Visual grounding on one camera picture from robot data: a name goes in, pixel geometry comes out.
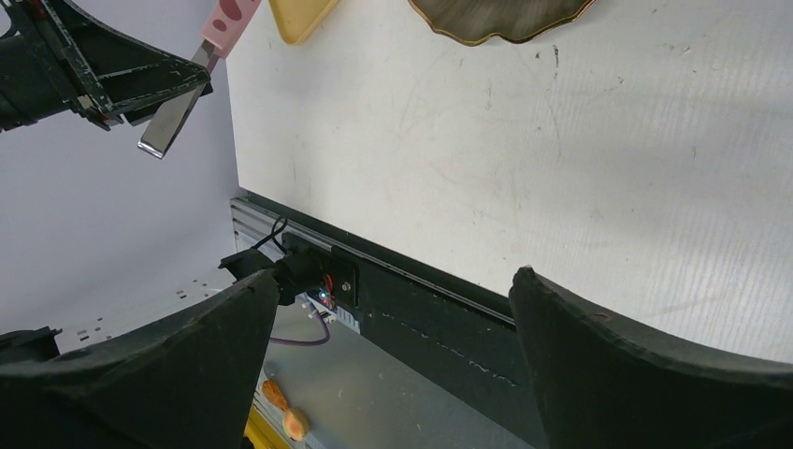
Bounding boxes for three tier dark cake stand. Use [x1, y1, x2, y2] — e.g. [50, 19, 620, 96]
[410, 0, 594, 47]

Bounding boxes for pink handled metal tongs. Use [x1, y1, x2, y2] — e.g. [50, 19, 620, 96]
[137, 0, 263, 161]

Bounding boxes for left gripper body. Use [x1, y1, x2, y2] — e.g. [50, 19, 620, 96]
[1, 1, 78, 132]

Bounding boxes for yellow serving tray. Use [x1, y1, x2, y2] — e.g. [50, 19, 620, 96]
[268, 0, 338, 45]

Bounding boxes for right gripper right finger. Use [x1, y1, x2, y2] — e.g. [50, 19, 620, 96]
[509, 267, 792, 448]

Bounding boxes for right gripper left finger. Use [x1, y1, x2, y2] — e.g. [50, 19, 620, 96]
[1, 271, 279, 448]

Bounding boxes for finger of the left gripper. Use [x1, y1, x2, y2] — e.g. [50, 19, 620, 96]
[48, 1, 209, 130]

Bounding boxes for black mounting base plate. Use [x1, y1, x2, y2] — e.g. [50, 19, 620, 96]
[218, 192, 546, 449]

